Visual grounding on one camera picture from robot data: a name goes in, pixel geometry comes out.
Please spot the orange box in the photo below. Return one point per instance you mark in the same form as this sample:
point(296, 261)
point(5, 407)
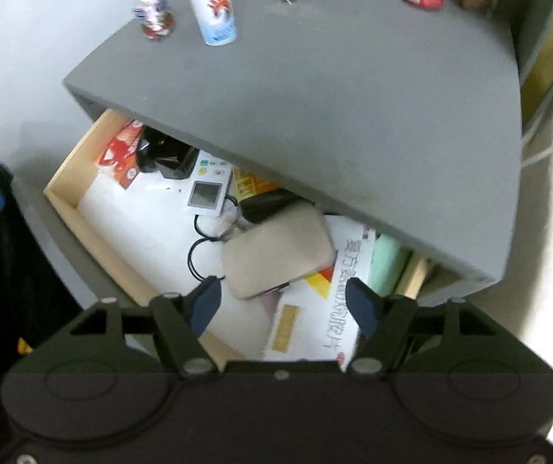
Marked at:
point(252, 184)

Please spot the red and white packet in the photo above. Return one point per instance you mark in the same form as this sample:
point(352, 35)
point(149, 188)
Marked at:
point(119, 154)

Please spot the mint green packet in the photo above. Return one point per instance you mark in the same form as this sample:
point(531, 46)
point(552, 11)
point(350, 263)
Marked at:
point(387, 263)

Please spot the wooden drawer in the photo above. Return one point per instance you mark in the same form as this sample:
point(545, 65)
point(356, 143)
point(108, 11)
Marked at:
point(80, 157)

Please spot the beige pouch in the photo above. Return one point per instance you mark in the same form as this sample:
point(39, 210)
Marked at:
point(279, 254)

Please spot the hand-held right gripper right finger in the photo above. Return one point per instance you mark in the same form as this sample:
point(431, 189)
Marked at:
point(361, 307)

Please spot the beige bed mattress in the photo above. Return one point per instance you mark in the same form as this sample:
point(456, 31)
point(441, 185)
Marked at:
point(552, 261)

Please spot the small clear bottle red label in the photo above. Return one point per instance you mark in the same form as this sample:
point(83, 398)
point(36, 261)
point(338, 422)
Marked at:
point(153, 12)

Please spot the white blood pressure monitor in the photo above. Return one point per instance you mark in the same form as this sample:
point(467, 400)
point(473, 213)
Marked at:
point(206, 188)

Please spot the white spray can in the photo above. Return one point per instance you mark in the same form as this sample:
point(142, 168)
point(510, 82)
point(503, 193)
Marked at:
point(211, 5)

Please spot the black pouch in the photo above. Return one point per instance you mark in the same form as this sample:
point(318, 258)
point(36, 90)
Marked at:
point(269, 205)

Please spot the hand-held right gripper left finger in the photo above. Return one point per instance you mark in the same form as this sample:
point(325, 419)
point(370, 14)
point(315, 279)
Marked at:
point(206, 307)

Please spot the grey upholstered nightstand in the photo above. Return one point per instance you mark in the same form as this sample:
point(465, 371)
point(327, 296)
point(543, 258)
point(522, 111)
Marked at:
point(329, 106)

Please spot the white medicine box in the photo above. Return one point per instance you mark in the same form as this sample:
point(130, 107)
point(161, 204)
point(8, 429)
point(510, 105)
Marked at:
point(315, 324)

